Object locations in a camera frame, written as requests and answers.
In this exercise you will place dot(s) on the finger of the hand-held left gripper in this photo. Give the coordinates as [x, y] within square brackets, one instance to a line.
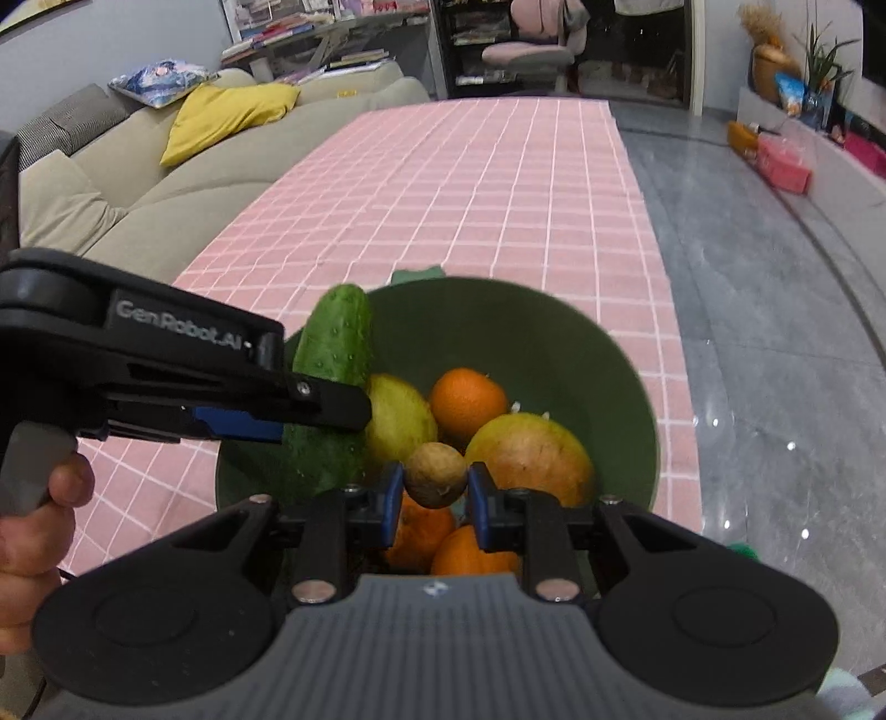
[325, 405]
[235, 424]

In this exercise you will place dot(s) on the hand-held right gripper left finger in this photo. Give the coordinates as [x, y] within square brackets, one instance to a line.
[391, 505]

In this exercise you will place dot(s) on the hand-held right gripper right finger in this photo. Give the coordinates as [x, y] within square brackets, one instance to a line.
[481, 512]

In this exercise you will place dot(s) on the orange mandarin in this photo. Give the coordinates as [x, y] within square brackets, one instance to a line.
[468, 405]
[467, 557]
[415, 536]

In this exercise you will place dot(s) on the brown kiwi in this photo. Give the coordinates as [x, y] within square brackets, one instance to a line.
[435, 476]

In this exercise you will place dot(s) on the green cucumber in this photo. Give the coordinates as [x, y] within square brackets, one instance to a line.
[336, 339]

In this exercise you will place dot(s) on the green colander bowl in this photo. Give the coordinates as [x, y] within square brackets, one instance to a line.
[554, 346]

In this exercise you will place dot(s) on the person's left hand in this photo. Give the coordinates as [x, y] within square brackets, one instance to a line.
[34, 561]

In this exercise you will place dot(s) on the beige cushion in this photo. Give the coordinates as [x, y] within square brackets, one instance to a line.
[66, 208]

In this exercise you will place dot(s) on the beige sofa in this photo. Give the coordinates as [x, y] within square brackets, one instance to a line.
[207, 187]

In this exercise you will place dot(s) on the grey textured cushion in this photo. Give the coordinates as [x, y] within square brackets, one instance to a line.
[66, 124]

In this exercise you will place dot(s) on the yellow pillow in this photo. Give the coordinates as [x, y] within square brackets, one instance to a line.
[221, 121]

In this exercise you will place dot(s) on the pink checked tablecloth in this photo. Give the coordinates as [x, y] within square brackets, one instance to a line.
[450, 194]

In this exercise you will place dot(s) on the blue printed pillow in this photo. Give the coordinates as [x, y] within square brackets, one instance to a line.
[163, 82]

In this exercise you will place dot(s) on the cluttered desk with books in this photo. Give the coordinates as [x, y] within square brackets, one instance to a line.
[311, 34]

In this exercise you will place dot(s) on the black shelf unit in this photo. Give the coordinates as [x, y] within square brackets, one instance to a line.
[467, 48]

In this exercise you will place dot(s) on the pink office chair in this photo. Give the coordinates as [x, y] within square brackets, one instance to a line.
[533, 48]

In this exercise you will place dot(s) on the orange box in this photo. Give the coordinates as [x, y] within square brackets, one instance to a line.
[742, 138]

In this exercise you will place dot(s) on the pink box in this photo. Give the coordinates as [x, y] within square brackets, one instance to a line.
[782, 165]

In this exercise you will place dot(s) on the grey television cabinet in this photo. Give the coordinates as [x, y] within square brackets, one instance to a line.
[851, 194]

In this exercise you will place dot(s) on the hanging grey cloth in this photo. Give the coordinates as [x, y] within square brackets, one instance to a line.
[647, 5]

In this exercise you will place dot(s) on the blue snack bag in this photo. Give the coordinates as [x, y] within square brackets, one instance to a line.
[790, 93]

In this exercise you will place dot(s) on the magenta box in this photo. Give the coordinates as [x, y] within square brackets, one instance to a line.
[865, 156]

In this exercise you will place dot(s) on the golden vase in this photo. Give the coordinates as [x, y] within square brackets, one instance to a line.
[772, 73]

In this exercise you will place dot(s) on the green potted plant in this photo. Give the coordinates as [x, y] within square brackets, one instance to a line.
[824, 69]

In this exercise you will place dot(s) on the dried pampas grass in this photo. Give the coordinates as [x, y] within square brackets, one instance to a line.
[760, 21]

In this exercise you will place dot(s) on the black television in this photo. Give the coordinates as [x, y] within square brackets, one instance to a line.
[875, 34]

